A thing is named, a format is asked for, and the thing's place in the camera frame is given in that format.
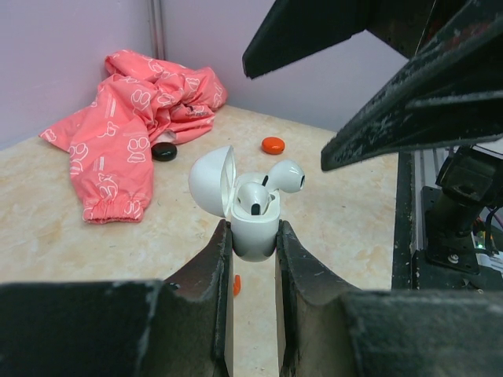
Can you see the orange earbud right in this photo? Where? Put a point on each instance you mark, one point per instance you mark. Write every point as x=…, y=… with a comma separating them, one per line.
x=236, y=285

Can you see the white earbud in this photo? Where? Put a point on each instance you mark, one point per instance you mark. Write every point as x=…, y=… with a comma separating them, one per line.
x=254, y=198
x=286, y=176

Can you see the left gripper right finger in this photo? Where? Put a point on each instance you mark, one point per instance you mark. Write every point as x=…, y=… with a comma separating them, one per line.
x=312, y=339

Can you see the black charging case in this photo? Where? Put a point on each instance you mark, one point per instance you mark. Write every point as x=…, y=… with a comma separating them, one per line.
x=164, y=151

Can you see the orange charging case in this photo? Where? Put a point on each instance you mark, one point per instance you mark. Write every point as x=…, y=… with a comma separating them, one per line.
x=273, y=145

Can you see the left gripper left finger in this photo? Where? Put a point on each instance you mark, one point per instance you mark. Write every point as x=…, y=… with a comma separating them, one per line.
x=200, y=323

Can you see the white charging case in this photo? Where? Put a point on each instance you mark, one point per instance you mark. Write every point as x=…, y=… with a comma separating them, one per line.
x=214, y=184

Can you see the pink patterned cloth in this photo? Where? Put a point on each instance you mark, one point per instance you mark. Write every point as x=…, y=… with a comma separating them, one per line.
x=142, y=102

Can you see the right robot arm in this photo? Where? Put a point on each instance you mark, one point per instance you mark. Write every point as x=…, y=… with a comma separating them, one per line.
x=471, y=178

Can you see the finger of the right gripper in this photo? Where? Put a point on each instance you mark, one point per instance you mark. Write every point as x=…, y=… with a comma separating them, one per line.
x=295, y=29
x=448, y=94

